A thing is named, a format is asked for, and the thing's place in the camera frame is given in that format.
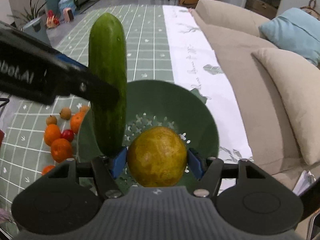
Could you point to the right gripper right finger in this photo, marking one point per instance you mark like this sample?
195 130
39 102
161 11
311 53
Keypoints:
207 172

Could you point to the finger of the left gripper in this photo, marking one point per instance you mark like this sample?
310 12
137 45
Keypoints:
68 62
83 84

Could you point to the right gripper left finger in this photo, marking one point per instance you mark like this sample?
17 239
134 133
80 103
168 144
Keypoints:
106 170

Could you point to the green cucumber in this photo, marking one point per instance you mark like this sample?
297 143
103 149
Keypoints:
107 60

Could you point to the yellow-green round fruit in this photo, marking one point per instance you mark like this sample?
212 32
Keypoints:
157 158

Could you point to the orange mandarin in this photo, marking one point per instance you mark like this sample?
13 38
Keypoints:
51 134
61 149
76 121
47 169

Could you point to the brown longan middle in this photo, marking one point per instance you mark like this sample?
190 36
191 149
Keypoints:
65 113

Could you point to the brown longan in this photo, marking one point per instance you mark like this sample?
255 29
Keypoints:
51 120
65 113

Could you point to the red toy figure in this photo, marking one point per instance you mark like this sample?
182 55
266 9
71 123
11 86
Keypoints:
52 21

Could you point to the grey trash bin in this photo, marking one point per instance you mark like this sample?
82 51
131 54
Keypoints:
37 29

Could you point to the pink small heater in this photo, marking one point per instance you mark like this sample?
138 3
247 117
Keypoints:
68 14

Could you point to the brown longan left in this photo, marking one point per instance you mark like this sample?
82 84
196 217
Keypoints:
51 120

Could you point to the long leaf potted plant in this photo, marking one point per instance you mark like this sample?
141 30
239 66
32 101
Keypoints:
25 12

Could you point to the small red tomato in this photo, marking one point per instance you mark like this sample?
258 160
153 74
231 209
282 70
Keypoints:
68 135

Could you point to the water bottle jug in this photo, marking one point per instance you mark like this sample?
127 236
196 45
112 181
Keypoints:
67 4

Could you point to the beige sofa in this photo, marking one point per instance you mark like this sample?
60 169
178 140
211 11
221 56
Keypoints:
233 33

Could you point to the green colander bowl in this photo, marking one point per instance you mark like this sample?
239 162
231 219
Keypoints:
153 103

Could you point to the green checkered tablecloth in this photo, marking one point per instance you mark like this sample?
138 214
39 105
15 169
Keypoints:
24 153

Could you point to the white printed table runner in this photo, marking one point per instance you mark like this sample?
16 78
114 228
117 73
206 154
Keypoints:
195 67

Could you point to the beige cushion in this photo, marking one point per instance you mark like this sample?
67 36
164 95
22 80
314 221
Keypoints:
297 81

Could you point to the light blue cushion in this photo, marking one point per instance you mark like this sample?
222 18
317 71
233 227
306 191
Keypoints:
296 31

